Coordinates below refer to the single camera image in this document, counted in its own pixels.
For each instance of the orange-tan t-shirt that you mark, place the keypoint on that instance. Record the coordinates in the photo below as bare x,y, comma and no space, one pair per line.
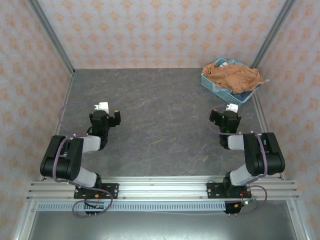
235,76

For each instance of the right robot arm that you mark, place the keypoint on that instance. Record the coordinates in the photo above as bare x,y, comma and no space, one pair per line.
270,155

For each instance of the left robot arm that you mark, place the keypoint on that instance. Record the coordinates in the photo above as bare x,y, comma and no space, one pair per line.
62,160

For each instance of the light blue plastic basket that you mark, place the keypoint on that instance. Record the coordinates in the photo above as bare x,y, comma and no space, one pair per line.
211,87

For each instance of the dark blue t-shirt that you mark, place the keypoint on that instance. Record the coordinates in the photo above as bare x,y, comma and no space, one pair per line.
241,95

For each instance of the white striped garment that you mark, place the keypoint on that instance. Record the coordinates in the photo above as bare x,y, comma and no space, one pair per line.
224,64

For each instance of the small circuit board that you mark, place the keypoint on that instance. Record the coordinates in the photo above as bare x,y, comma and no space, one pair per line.
96,206
246,202

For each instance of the metal lower panel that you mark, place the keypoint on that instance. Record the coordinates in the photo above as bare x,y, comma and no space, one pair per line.
160,226

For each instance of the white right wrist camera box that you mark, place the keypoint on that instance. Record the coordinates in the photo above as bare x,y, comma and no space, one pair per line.
232,107

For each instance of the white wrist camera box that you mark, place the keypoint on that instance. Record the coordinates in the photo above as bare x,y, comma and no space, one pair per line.
232,107
103,106

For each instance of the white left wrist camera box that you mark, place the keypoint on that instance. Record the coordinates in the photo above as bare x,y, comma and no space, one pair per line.
103,106

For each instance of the aluminium side rail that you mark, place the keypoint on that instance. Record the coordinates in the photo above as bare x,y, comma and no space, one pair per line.
58,125
262,117

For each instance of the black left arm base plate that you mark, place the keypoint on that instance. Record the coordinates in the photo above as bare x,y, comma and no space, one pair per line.
112,191

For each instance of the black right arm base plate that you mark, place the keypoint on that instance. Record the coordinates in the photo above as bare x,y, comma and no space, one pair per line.
212,191

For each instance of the aluminium mounting rail beam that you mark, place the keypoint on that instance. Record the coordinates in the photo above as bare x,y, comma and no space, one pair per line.
162,190

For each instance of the aluminium frame post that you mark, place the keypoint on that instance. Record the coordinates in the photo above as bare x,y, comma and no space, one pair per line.
272,32
53,37

